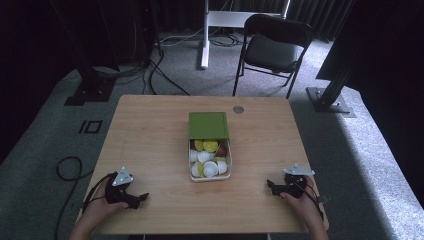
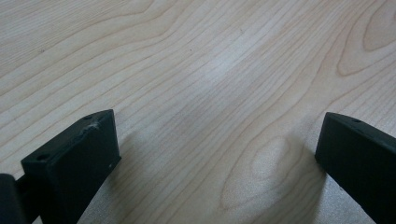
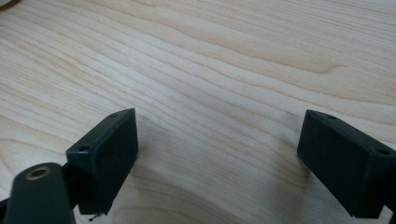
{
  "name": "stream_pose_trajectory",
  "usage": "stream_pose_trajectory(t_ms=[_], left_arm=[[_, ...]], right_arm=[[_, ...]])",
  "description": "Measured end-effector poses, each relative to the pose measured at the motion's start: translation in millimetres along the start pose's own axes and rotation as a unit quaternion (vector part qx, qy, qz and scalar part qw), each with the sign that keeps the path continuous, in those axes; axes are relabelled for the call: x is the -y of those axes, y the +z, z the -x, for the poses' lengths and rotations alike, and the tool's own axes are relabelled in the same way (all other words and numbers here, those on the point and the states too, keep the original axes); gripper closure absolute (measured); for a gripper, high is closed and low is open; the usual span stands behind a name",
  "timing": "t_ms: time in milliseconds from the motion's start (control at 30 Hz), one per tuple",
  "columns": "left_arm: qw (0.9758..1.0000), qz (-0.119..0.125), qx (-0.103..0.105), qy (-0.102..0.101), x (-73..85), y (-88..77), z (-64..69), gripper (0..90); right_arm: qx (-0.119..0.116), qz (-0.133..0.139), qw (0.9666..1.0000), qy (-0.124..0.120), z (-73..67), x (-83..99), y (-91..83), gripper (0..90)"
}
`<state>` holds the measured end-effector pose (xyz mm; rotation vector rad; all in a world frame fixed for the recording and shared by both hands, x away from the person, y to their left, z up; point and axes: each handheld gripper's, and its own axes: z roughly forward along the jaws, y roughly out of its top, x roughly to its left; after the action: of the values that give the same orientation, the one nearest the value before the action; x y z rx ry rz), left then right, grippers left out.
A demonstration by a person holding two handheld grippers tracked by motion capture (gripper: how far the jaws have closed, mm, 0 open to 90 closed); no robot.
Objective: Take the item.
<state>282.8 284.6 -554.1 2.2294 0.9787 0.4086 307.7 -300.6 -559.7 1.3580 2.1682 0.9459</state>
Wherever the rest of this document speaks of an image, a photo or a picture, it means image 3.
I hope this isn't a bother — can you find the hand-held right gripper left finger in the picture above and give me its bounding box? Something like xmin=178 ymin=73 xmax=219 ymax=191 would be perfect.
xmin=64 ymin=107 xmax=139 ymax=217

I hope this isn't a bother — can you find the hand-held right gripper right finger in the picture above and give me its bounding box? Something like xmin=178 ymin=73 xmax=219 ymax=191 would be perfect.
xmin=296 ymin=108 xmax=396 ymax=219

